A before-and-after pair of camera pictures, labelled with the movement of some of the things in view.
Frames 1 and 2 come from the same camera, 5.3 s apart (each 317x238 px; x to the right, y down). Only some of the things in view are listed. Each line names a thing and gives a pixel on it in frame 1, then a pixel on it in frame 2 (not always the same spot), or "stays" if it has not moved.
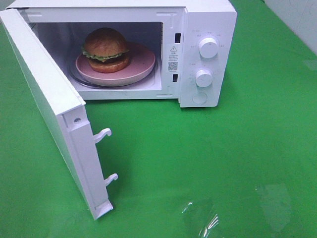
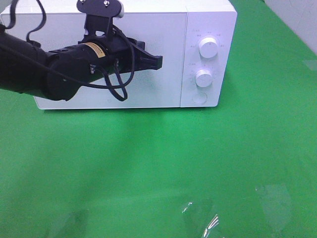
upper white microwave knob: (208, 47) stays
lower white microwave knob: (203, 78) stays
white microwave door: (63, 111) to (164, 34)
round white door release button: (199, 98) stays
